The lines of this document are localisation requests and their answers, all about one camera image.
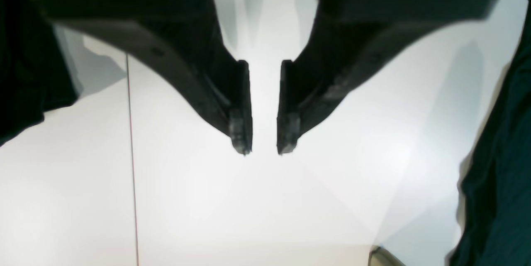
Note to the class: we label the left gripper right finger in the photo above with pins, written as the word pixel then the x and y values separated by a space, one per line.
pixel 350 42

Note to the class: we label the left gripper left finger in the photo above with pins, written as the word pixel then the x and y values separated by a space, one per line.
pixel 182 42

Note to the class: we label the black T-shirt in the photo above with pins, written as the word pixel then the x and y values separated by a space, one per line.
pixel 497 187

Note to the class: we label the right grey partition panel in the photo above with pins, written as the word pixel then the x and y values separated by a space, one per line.
pixel 379 256

